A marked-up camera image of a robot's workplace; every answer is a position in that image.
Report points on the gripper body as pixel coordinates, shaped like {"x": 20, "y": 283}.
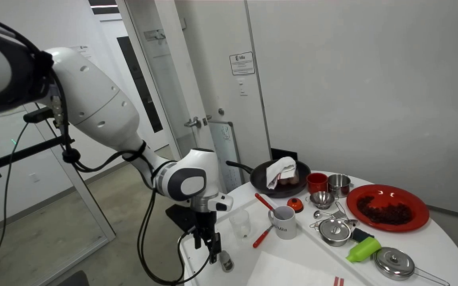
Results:
{"x": 206, "y": 223}

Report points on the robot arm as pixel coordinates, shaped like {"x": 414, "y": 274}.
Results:
{"x": 94, "y": 99}

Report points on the clear glass jar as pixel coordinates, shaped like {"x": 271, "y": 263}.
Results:
{"x": 240, "y": 225}

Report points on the small salt cellar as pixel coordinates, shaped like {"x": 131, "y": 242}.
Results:
{"x": 226, "y": 262}

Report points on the black frying pan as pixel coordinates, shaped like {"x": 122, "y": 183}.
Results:
{"x": 260, "y": 180}

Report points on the whiteboard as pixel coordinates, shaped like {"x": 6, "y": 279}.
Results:
{"x": 225, "y": 155}

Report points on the white mug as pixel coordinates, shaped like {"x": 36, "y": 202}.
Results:
{"x": 286, "y": 228}

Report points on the orange round bell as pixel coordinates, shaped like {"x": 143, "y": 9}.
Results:
{"x": 295, "y": 204}

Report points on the white cloth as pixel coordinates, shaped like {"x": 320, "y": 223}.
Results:
{"x": 280, "y": 170}

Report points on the white towel with red stripes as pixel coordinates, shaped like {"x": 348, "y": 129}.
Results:
{"x": 288, "y": 274}

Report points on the black box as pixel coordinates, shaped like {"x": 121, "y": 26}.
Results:
{"x": 282, "y": 153}

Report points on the small steel spoon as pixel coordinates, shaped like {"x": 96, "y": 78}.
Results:
{"x": 318, "y": 214}

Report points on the red cup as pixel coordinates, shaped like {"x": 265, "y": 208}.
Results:
{"x": 317, "y": 184}

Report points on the small steel bowl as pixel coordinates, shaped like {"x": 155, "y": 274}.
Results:
{"x": 321, "y": 200}

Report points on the small steel pot with lid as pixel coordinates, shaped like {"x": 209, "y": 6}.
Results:
{"x": 334, "y": 232}

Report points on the steel cup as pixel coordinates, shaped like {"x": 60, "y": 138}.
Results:
{"x": 338, "y": 186}

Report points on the black sponge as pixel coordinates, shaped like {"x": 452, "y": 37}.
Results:
{"x": 359, "y": 235}

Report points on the green squeeze bottle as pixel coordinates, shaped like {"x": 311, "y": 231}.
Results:
{"x": 364, "y": 249}

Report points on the paper sign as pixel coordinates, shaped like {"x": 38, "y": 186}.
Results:
{"x": 242, "y": 63}

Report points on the white door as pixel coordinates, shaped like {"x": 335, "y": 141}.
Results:
{"x": 221, "y": 47}

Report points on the heap of dark food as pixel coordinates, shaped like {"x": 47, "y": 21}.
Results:
{"x": 386, "y": 213}

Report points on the red plate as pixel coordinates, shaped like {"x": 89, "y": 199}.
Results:
{"x": 388, "y": 190}

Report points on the steel pan with lid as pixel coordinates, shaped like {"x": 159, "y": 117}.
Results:
{"x": 394, "y": 263}

